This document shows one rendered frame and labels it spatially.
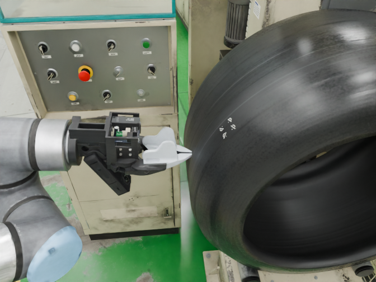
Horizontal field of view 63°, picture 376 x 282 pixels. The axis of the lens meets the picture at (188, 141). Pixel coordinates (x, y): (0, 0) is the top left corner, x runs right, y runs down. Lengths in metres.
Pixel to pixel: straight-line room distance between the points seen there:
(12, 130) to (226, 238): 0.41
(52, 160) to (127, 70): 0.70
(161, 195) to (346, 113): 1.24
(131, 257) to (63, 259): 1.33
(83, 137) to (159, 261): 1.37
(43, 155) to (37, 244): 0.14
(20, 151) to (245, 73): 0.38
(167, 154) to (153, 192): 1.03
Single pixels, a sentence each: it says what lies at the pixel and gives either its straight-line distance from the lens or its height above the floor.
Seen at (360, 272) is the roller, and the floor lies 0.91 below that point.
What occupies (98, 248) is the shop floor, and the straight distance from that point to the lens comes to 1.93.
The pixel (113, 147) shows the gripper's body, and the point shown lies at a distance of 0.51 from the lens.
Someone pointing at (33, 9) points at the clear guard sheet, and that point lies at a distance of 1.13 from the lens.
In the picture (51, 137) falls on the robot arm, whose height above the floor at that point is 1.31.
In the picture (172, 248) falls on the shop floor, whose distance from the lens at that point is 1.86.
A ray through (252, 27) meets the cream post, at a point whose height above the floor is 1.33.
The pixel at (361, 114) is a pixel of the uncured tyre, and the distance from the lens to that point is 0.46.
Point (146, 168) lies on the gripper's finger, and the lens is 0.54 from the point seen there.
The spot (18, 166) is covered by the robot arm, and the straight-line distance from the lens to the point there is 0.57.
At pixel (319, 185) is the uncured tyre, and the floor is 0.95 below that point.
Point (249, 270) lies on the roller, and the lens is 0.79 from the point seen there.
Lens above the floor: 1.63
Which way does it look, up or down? 42 degrees down
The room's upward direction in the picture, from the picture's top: straight up
